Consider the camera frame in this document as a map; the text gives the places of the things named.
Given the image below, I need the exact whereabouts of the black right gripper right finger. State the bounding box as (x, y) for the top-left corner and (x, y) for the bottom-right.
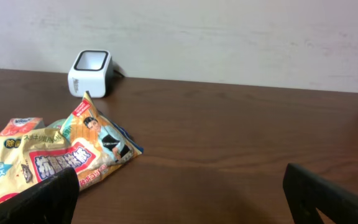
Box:
(283, 163), (358, 223)

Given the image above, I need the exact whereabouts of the white barcode scanner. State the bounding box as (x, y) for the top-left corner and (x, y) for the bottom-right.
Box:
(67, 50), (114, 98)

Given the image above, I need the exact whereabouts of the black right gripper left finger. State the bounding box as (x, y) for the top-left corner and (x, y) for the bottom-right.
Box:
(0, 167), (80, 224)

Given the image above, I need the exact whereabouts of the teal snack packet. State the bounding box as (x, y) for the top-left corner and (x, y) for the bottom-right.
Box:
(47, 119), (65, 129)

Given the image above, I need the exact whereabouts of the yellow printed bag pack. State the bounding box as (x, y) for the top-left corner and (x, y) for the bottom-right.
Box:
(0, 92), (144, 203)

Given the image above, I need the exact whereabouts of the orange tissue packet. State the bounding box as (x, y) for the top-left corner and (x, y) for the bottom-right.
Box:
(0, 118), (45, 136)

